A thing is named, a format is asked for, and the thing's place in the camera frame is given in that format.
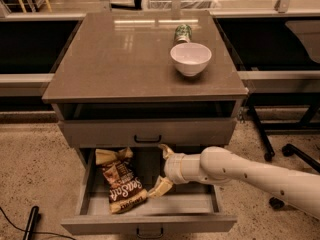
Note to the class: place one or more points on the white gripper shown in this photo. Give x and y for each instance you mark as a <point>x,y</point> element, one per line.
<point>173,169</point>

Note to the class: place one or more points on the brown sea salt chip bag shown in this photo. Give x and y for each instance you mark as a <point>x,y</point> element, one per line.
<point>125,188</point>

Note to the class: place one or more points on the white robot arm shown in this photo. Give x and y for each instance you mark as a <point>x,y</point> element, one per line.
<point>216,166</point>

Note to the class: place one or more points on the closed grey top drawer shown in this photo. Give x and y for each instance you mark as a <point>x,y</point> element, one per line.
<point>139,132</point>

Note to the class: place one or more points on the open grey middle drawer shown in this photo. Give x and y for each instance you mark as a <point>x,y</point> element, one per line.
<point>187,208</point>

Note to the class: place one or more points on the grey drawer cabinet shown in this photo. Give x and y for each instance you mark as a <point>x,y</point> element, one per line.
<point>118,66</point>

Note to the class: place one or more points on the white ceramic bowl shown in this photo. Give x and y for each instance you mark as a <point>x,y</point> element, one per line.
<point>190,58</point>

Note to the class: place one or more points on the black bar on floor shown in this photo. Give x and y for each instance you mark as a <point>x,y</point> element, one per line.
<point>31,223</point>

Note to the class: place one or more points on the green soda can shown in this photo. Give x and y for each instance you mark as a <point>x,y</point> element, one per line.
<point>183,34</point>

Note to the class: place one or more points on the black table leg frame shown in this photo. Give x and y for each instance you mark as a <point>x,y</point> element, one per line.
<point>303,124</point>

